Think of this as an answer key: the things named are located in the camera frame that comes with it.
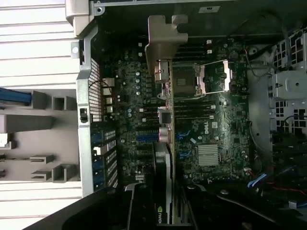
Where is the CPU socket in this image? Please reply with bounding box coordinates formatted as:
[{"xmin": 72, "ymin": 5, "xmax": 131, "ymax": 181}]
[{"xmin": 172, "ymin": 63, "xmax": 204, "ymax": 99}]

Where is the silver chipset heatsink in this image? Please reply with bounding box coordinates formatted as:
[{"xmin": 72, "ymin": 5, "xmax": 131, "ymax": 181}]
[{"xmin": 197, "ymin": 143, "xmax": 221, "ymax": 168}]

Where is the silver socket cover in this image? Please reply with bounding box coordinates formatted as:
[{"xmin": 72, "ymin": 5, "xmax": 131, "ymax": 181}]
[{"xmin": 200, "ymin": 59, "xmax": 235, "ymax": 93}]

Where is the open grey PC case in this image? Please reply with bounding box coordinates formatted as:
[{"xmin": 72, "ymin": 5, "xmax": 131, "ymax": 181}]
[{"xmin": 64, "ymin": 0, "xmax": 307, "ymax": 230}]

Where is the grey wire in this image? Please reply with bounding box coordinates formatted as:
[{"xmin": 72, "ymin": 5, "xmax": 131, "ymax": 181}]
[{"xmin": 246, "ymin": 59, "xmax": 276, "ymax": 168}]

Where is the perforated metal disk bay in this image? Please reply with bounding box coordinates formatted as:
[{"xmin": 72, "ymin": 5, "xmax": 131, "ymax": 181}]
[{"xmin": 268, "ymin": 27, "xmax": 307, "ymax": 135}]

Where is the blue data wire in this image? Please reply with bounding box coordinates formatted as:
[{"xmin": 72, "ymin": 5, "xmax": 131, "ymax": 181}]
[{"xmin": 247, "ymin": 172, "xmax": 271, "ymax": 190}]

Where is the blue disk caddy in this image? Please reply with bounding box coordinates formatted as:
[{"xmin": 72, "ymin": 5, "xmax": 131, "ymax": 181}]
[{"xmin": 0, "ymin": 86, "xmax": 32, "ymax": 108}]

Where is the green Dell motherboard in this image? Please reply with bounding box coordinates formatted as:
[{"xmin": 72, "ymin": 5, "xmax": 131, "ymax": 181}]
[{"xmin": 97, "ymin": 31, "xmax": 251, "ymax": 192}]

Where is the grey parts rack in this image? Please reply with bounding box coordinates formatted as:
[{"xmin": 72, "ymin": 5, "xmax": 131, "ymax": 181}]
[{"xmin": 0, "ymin": 88, "xmax": 82, "ymax": 184}]

